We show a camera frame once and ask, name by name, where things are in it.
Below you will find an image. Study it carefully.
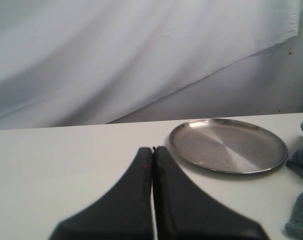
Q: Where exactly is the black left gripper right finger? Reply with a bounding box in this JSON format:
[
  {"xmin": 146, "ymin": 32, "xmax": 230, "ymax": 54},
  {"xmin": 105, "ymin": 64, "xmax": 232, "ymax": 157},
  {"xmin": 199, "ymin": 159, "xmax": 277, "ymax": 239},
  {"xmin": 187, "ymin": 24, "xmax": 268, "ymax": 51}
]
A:
[{"xmin": 153, "ymin": 146, "xmax": 268, "ymax": 240}]

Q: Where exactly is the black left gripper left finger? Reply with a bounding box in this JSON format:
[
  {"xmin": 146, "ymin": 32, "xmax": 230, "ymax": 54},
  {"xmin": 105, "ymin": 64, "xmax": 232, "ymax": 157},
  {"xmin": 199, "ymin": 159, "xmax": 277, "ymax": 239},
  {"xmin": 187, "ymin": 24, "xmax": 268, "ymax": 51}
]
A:
[{"xmin": 50, "ymin": 147, "xmax": 154, "ymax": 240}]

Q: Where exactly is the round stainless steel plate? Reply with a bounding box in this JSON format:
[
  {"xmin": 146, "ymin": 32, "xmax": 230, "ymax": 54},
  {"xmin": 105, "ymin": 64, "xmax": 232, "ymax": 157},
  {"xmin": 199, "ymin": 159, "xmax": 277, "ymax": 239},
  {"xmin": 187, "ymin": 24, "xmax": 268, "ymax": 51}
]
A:
[{"xmin": 168, "ymin": 118, "xmax": 289, "ymax": 175}]

